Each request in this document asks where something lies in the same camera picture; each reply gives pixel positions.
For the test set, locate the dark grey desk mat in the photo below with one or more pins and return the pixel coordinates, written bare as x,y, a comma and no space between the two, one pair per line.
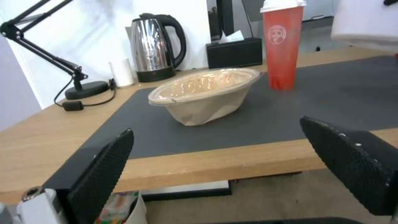
280,109

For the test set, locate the white bin with colourful trash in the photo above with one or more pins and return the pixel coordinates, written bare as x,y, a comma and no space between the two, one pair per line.
124,205

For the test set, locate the black monitor stand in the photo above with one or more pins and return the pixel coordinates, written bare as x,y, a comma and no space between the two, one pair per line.
228,16

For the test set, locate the white cylindrical bottle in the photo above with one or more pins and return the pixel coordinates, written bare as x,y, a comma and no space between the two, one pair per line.
123,72

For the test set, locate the beige paper bowl, clear lid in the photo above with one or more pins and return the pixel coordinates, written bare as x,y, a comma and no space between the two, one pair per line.
205,93

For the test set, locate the stainless steel electric kettle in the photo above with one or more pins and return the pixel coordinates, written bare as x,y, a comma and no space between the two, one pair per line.
155,44

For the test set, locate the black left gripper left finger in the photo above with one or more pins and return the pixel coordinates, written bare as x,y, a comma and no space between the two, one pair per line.
96,177

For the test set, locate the red drink cup, white lid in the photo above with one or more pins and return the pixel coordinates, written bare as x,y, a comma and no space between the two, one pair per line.
282,46

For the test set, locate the black tissue box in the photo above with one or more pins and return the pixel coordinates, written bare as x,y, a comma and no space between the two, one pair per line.
234,51

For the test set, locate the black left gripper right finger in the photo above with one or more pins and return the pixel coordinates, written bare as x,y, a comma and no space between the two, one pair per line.
351,168

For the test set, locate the black desk lamp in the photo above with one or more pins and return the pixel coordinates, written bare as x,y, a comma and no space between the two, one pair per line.
46,53

